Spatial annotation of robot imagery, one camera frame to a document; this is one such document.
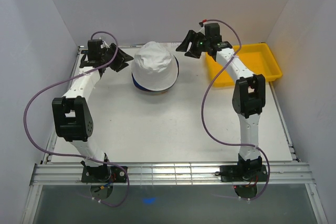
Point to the yellow plastic tray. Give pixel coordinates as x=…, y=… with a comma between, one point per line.
x=257, y=57

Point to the blue bucket hat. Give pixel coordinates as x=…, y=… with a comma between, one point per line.
x=155, y=80

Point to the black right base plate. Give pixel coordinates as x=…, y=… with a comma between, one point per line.
x=231, y=173

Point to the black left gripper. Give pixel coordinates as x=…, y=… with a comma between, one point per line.
x=119, y=55

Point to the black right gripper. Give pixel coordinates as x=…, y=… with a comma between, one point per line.
x=190, y=36

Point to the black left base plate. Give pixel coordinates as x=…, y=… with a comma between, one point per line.
x=104, y=174

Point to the white bucket hat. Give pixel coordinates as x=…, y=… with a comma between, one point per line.
x=153, y=55

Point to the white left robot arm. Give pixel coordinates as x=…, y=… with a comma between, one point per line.
x=72, y=117

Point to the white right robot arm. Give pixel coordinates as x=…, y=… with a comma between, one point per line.
x=249, y=96

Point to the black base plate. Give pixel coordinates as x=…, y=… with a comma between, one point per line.
x=231, y=173
x=104, y=174

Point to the aluminium frame rail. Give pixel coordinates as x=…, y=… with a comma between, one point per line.
x=167, y=174

